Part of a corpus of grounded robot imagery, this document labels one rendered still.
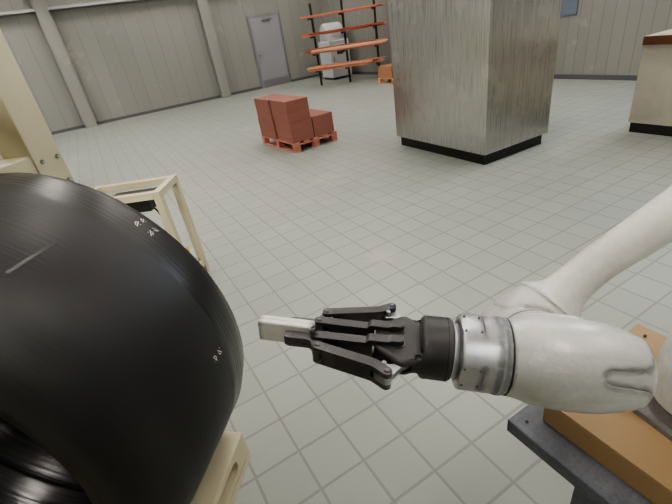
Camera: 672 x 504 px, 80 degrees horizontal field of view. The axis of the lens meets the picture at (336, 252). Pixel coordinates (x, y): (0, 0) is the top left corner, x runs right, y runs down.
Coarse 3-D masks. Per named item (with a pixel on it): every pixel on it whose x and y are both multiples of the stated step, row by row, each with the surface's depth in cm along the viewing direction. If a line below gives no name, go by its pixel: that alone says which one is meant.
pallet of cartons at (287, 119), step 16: (272, 96) 626; (288, 96) 600; (272, 112) 603; (288, 112) 564; (304, 112) 577; (320, 112) 610; (272, 128) 622; (288, 128) 580; (304, 128) 586; (320, 128) 603; (272, 144) 651; (304, 144) 627
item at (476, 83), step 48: (432, 0) 413; (480, 0) 367; (528, 0) 379; (432, 48) 436; (480, 48) 385; (528, 48) 402; (432, 96) 462; (480, 96) 404; (528, 96) 427; (432, 144) 497; (480, 144) 426; (528, 144) 462
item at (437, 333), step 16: (400, 320) 51; (432, 320) 47; (448, 320) 47; (416, 336) 48; (432, 336) 45; (448, 336) 45; (384, 352) 46; (400, 352) 46; (416, 352) 46; (432, 352) 45; (448, 352) 44; (416, 368) 45; (432, 368) 45; (448, 368) 45
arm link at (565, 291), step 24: (648, 216) 51; (600, 240) 56; (624, 240) 53; (648, 240) 51; (576, 264) 58; (600, 264) 56; (624, 264) 54; (528, 288) 58; (552, 288) 58; (576, 288) 57; (504, 312) 57; (552, 312) 55; (576, 312) 56
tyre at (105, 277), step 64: (0, 192) 47; (64, 192) 50; (0, 256) 39; (64, 256) 43; (128, 256) 48; (192, 256) 57; (0, 320) 37; (64, 320) 39; (128, 320) 44; (192, 320) 51; (0, 384) 37; (64, 384) 38; (128, 384) 41; (192, 384) 49; (0, 448) 71; (64, 448) 40; (128, 448) 42; (192, 448) 48
